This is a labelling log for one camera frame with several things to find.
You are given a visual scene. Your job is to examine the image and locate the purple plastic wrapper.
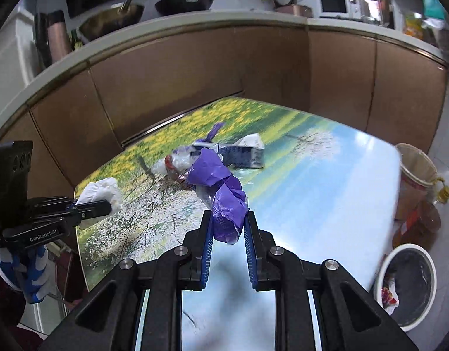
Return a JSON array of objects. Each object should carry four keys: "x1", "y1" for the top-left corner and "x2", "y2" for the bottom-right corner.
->
[{"x1": 187, "y1": 149, "x2": 249, "y2": 245}]

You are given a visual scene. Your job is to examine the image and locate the white tissue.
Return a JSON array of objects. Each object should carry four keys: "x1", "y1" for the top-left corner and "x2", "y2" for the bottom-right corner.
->
[{"x1": 76, "y1": 177, "x2": 123, "y2": 230}]

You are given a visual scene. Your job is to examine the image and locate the clear plastic bag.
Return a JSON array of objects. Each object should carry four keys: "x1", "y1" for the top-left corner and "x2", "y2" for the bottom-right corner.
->
[{"x1": 152, "y1": 146, "x2": 197, "y2": 183}]

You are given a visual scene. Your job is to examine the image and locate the white blue carton package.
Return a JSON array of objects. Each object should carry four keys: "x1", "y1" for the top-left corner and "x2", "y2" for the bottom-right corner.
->
[{"x1": 191, "y1": 122, "x2": 265, "y2": 169}]

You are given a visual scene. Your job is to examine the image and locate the dark red snack bag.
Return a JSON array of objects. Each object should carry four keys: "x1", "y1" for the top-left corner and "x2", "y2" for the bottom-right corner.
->
[{"x1": 381, "y1": 277, "x2": 399, "y2": 315}]

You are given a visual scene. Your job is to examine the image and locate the beige trash bin with liner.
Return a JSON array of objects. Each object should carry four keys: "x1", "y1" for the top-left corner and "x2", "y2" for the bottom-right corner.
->
[{"x1": 395, "y1": 143, "x2": 438, "y2": 220}]

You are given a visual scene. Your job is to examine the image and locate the brown kitchen base cabinets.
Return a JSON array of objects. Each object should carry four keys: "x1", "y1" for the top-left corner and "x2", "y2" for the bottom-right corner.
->
[{"x1": 0, "y1": 26, "x2": 449, "y2": 196}]

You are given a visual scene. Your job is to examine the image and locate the left blue white gloved hand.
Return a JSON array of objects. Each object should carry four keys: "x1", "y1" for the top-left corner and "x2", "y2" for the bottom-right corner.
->
[{"x1": 0, "y1": 245, "x2": 54, "y2": 303}]

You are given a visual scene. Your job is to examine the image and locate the flower print table mat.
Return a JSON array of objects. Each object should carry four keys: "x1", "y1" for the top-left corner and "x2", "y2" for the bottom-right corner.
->
[{"x1": 76, "y1": 97, "x2": 399, "y2": 350}]

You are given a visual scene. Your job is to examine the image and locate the grey bin with white rim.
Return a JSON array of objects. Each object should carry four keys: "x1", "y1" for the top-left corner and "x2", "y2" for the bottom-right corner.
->
[{"x1": 373, "y1": 243, "x2": 438, "y2": 332}]

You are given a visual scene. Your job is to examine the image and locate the yellow cooking oil bottle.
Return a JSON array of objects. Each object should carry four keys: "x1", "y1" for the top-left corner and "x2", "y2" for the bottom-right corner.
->
[{"x1": 392, "y1": 177, "x2": 449, "y2": 251}]

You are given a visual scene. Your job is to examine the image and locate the copper thermos bottle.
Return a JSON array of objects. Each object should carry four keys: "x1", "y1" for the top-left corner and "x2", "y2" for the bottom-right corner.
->
[{"x1": 33, "y1": 10, "x2": 72, "y2": 68}]

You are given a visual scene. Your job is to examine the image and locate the golden wok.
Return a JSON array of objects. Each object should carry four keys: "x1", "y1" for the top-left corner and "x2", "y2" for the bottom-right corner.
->
[{"x1": 78, "y1": 0, "x2": 144, "y2": 41}]

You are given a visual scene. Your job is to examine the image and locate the black frying pan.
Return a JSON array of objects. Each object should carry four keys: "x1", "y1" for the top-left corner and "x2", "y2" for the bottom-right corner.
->
[{"x1": 154, "y1": 0, "x2": 214, "y2": 17}]

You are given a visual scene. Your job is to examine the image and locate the white microwave oven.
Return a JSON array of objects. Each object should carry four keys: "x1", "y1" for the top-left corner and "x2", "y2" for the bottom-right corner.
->
[{"x1": 319, "y1": 0, "x2": 355, "y2": 19}]

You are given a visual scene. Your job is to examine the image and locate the rice cooker with open lid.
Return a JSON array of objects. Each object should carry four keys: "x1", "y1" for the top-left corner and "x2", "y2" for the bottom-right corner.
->
[{"x1": 273, "y1": 0, "x2": 313, "y2": 18}]

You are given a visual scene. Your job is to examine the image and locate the teal plastic bag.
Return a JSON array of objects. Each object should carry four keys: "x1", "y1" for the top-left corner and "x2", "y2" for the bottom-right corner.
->
[{"x1": 423, "y1": 0, "x2": 445, "y2": 20}]

